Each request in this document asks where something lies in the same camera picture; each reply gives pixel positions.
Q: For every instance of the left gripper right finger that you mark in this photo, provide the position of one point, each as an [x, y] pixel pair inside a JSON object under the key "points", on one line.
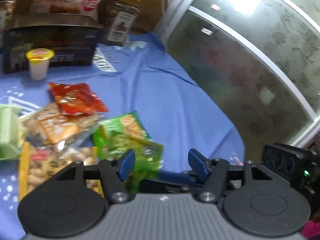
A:
{"points": [[252, 198]]}

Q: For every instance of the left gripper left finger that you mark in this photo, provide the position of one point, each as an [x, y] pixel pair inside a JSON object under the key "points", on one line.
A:
{"points": [[76, 199]]}

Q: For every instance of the green pea snack packet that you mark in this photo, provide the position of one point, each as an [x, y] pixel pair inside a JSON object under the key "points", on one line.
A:
{"points": [[148, 157]]}

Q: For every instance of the green cracker packet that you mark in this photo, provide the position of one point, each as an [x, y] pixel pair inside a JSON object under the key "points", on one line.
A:
{"points": [[125, 124]]}

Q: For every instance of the magenta knit sleeve forearm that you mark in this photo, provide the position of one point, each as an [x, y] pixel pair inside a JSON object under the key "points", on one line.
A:
{"points": [[311, 230]]}

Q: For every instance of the yellow edge peanut packet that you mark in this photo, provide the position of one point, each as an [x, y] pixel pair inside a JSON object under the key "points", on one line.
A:
{"points": [[37, 164]]}

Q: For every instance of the orange label seed packet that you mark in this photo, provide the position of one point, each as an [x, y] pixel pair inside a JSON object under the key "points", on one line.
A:
{"points": [[49, 127]]}

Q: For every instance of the green wrapped snack packet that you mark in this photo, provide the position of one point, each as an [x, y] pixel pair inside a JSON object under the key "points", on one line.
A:
{"points": [[10, 137]]}

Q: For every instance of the red spicy snack packet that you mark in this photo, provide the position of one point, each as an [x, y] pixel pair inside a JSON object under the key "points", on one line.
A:
{"points": [[76, 99]]}

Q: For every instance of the blue printed tablecloth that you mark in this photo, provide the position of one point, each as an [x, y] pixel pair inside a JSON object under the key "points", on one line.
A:
{"points": [[142, 77]]}

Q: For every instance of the frosted glass door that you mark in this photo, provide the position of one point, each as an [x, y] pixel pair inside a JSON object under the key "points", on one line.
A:
{"points": [[258, 60]]}

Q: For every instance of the yellow lid jelly cup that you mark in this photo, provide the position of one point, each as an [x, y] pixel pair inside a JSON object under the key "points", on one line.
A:
{"points": [[39, 60]]}

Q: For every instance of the black wool storage box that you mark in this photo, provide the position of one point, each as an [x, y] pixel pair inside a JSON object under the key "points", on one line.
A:
{"points": [[73, 38]]}

